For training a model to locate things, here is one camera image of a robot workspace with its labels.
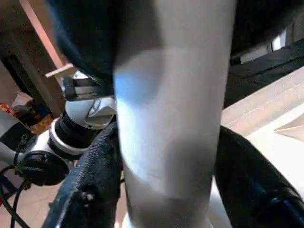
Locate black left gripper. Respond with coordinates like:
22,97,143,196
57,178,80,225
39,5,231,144
44,0,167,101

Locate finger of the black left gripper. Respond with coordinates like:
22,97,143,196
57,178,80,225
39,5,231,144
231,0,295,59

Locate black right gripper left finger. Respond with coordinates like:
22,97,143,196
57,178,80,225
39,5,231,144
43,122,126,228

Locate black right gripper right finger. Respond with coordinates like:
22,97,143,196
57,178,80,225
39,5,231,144
213,125,304,228

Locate white plastic table top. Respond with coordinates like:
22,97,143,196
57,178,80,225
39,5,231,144
209,68,304,228

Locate white plastic table leg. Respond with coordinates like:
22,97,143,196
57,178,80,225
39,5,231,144
113,0,238,228

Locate colourful printed box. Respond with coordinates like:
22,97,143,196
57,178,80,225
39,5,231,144
0,92,55,135

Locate black left wrist camera cable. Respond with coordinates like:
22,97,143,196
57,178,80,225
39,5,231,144
0,163,33,228

